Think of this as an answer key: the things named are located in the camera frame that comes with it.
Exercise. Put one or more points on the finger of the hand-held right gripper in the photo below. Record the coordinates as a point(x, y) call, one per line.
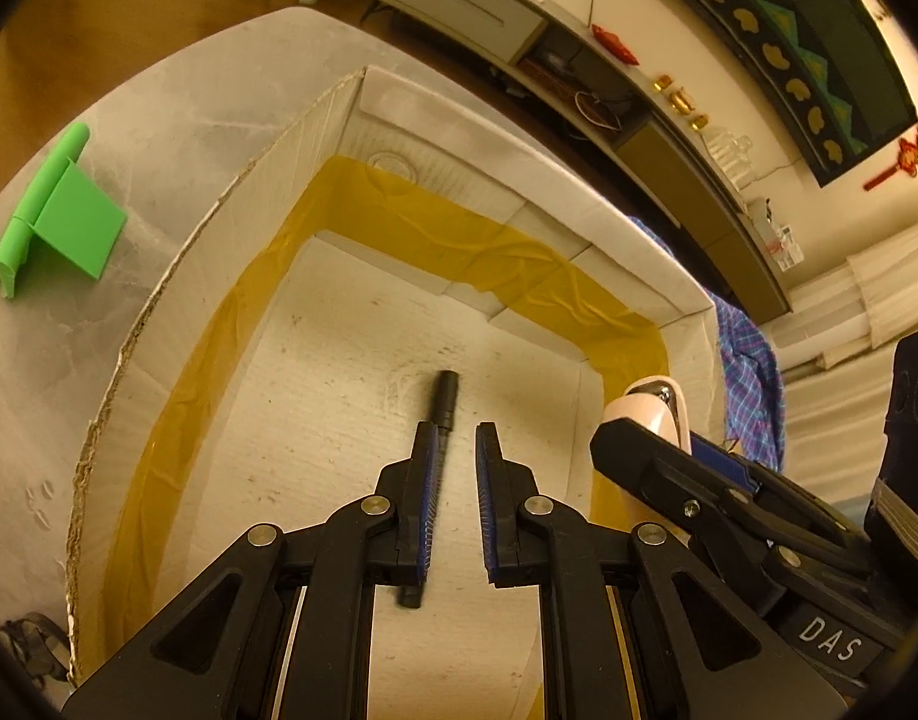
point(654, 465)
point(729, 465)

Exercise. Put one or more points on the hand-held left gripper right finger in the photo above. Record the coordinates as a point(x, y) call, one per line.
point(485, 495)

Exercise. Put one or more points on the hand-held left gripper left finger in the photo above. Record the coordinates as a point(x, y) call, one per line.
point(427, 495)

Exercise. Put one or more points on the pale pink plastic gadget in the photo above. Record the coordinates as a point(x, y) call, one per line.
point(646, 412)

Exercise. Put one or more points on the black marker pen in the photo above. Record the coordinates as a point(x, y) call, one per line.
point(445, 397)

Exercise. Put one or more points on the blue plaid cloth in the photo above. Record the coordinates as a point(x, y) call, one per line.
point(751, 375)

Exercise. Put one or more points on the white curtain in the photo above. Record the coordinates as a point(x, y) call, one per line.
point(879, 292)

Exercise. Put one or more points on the white box with red print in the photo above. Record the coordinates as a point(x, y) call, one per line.
point(781, 240)

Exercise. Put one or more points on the red knot decoration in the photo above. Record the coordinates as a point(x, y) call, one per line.
point(913, 154)

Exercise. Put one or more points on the clear glass cups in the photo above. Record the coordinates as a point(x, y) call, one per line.
point(729, 154)

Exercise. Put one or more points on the red ornament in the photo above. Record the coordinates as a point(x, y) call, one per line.
point(615, 43)

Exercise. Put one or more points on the dark eyeglasses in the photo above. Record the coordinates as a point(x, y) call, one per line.
point(31, 649)

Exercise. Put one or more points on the green plastic stand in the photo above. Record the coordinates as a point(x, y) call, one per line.
point(76, 225)

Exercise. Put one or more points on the grey TV cabinet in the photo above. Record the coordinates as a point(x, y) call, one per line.
point(459, 4)

